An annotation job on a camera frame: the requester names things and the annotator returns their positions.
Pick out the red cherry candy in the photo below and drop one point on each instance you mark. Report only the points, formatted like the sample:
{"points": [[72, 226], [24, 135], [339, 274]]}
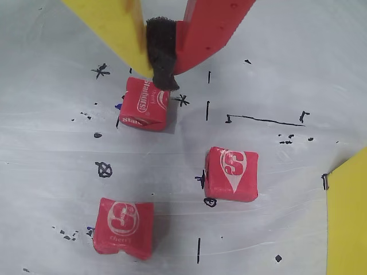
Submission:
{"points": [[143, 110], [232, 177], [123, 229]]}

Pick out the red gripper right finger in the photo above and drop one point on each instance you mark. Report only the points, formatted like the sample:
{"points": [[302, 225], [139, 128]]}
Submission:
{"points": [[206, 28]]}

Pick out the yellow three-compartment box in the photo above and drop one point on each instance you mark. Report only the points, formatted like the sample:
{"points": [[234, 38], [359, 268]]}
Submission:
{"points": [[349, 215]]}

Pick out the white plastic table cover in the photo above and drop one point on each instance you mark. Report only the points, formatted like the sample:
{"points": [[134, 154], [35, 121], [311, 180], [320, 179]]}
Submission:
{"points": [[43, 186]]}

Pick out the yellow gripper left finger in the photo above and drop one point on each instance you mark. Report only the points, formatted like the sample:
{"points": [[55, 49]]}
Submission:
{"points": [[114, 23]]}

